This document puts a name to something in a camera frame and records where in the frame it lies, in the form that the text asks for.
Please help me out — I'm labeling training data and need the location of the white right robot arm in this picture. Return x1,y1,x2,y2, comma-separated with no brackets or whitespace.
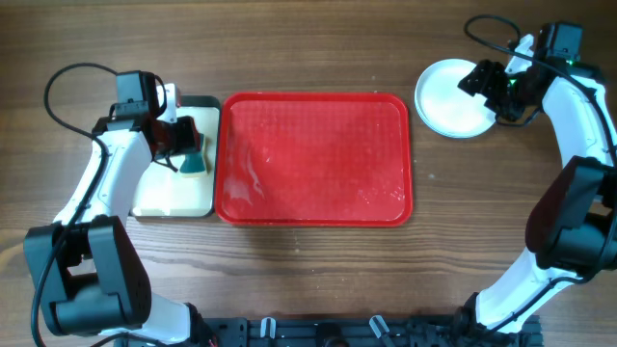
454,60,616,341

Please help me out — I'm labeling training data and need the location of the black soapy water tray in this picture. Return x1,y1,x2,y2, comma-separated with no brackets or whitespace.
131,95,221,217

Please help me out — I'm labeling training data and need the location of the white plate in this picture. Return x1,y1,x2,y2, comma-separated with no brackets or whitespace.
414,59,496,139

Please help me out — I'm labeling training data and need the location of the green yellow sponge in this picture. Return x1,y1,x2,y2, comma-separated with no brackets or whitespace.
179,133,207,175

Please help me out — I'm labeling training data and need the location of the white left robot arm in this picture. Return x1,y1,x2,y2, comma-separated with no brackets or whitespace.
24,117,201,346

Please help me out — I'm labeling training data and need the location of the red serving tray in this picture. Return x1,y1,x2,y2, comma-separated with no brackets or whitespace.
214,92,414,227

